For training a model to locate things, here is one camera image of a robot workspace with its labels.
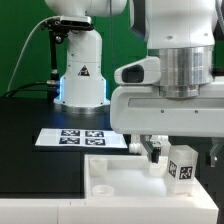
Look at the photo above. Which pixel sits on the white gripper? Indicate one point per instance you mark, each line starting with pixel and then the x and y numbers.
pixel 140 110

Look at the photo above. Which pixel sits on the white square tabletop tray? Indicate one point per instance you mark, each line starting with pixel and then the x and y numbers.
pixel 135 176

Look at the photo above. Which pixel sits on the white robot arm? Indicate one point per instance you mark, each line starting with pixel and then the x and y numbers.
pixel 171 91

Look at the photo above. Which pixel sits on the white L-shaped corner fence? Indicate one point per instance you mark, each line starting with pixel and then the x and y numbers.
pixel 199 209

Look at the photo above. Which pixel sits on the white tag sheet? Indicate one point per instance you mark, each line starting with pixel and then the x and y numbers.
pixel 80 138

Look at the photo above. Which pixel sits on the black camera on stand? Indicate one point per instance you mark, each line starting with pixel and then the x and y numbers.
pixel 59 29

